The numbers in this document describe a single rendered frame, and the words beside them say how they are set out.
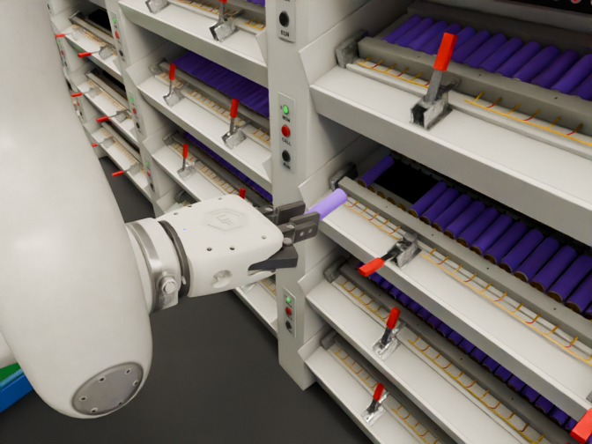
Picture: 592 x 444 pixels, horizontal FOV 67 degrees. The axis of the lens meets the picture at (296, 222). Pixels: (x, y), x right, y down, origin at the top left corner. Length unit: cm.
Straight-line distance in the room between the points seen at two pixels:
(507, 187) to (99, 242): 36
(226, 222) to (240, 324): 80
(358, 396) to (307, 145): 52
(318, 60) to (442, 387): 50
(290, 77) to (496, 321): 41
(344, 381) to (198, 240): 62
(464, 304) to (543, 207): 18
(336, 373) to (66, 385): 72
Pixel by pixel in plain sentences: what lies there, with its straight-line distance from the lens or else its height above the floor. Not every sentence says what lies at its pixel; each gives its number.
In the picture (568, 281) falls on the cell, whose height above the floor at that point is 57.
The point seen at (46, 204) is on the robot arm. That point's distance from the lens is 28.
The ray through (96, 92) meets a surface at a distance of 183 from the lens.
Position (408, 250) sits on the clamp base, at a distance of 61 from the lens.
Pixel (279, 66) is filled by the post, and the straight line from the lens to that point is 67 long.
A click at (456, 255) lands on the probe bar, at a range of 60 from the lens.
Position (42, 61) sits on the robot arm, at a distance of 30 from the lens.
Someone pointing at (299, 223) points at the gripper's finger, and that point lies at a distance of 48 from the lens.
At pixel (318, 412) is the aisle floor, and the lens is 107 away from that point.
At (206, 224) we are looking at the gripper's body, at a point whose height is 67.
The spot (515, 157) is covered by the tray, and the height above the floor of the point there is 72.
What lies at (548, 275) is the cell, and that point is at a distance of 59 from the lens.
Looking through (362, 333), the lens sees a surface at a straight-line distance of 79.
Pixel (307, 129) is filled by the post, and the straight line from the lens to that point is 65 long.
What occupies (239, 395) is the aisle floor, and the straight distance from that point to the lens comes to 109.
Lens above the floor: 92
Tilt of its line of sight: 37 degrees down
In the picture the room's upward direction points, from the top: straight up
